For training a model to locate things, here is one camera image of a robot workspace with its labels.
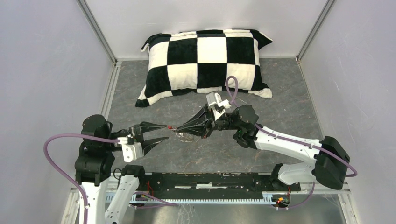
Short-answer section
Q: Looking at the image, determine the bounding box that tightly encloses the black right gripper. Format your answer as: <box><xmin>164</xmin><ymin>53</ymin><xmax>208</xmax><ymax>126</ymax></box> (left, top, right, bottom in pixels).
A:
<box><xmin>176</xmin><ymin>104</ymin><xmax>240</xmax><ymax>140</ymax></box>

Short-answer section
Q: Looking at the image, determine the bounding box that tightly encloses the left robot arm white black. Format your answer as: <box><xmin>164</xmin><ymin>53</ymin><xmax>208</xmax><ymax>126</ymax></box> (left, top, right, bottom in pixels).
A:
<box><xmin>75</xmin><ymin>114</ymin><xmax>167</xmax><ymax>224</ymax></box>

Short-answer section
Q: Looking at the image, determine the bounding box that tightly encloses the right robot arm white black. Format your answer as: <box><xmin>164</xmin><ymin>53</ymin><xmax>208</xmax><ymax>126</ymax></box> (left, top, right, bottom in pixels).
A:
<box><xmin>174</xmin><ymin>105</ymin><xmax>350</xmax><ymax>190</ymax></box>

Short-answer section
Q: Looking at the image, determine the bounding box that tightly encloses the black white checkered pillow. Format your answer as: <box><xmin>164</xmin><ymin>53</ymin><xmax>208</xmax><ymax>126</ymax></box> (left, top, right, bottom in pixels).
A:
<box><xmin>135</xmin><ymin>29</ymin><xmax>272</xmax><ymax>108</ymax></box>

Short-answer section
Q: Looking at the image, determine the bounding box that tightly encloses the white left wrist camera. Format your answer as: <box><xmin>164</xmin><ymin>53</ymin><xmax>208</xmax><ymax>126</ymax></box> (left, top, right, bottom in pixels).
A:
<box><xmin>118</xmin><ymin>137</ymin><xmax>144</xmax><ymax>163</ymax></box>

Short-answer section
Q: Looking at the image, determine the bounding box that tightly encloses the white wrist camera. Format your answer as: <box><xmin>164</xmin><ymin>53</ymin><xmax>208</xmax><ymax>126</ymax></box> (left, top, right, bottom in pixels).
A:
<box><xmin>118</xmin><ymin>137</ymin><xmax>144</xmax><ymax>163</ymax></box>
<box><xmin>206</xmin><ymin>92</ymin><xmax>232</xmax><ymax>121</ymax></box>

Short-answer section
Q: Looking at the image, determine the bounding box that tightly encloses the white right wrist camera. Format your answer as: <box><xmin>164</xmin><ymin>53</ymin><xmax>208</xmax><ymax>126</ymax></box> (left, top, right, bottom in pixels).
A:
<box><xmin>206</xmin><ymin>92</ymin><xmax>232</xmax><ymax>121</ymax></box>

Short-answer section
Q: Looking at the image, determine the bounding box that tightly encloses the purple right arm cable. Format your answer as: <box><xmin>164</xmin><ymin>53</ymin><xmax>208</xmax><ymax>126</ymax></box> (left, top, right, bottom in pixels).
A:
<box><xmin>225</xmin><ymin>75</ymin><xmax>358</xmax><ymax>210</ymax></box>

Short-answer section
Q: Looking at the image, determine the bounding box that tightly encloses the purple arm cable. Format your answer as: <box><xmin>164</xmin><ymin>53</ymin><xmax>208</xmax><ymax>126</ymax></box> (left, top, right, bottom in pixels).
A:
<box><xmin>43</xmin><ymin>133</ymin><xmax>176</xmax><ymax>224</ymax></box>
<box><xmin>225</xmin><ymin>75</ymin><xmax>358</xmax><ymax>210</ymax></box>

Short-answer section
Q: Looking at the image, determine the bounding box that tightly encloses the white slotted cable duct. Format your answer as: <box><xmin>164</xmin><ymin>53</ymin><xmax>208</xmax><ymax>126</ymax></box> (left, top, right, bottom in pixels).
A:
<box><xmin>105</xmin><ymin>193</ymin><xmax>276</xmax><ymax>205</ymax></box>

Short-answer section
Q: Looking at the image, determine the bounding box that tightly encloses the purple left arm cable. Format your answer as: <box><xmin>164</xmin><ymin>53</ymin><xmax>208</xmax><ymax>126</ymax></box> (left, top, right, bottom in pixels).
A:
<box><xmin>43</xmin><ymin>133</ymin><xmax>176</xmax><ymax>224</ymax></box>

